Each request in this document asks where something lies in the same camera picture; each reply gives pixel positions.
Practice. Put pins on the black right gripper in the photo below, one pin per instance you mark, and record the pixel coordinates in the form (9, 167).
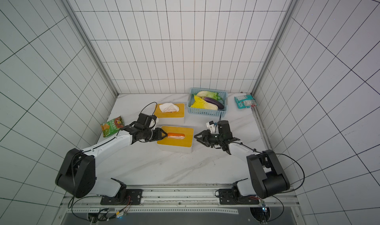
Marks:
(206, 139)

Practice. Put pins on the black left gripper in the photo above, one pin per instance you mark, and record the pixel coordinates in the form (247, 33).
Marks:
(159, 131)

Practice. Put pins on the white tissue sheet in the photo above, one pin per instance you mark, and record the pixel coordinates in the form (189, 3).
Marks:
(176, 137)
(168, 108)

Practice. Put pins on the yellow bamboo box lid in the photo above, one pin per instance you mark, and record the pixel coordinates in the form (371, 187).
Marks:
(180, 114)

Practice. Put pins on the white box base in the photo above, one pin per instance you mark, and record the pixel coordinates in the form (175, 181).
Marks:
(175, 148)

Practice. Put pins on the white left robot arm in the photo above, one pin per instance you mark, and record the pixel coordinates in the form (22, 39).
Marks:
(77, 174)

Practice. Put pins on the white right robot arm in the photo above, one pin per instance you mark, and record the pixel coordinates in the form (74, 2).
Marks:
(266, 174)

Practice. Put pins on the purple eggplant toy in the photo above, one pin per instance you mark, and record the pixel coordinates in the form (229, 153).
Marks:
(214, 102)

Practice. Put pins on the yellow cabbage toy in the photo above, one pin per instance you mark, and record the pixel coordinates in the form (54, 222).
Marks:
(202, 104)

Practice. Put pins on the light blue plastic basket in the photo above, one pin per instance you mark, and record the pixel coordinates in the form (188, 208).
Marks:
(217, 113)

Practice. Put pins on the green lettuce toy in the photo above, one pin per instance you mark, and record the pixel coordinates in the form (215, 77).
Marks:
(209, 94)

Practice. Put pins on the green chips bag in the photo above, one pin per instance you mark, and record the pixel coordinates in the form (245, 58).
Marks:
(112, 126)

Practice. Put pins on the teal snack bag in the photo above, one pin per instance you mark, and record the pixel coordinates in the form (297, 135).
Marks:
(245, 101)

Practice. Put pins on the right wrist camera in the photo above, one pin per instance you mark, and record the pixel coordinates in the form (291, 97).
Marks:
(212, 126)

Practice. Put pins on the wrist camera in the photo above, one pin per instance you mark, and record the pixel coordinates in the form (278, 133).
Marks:
(153, 122)
(212, 126)

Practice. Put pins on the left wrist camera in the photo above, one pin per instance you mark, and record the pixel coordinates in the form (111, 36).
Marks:
(153, 122)

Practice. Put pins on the aluminium mounting rail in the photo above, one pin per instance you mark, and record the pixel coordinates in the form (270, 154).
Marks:
(221, 198)

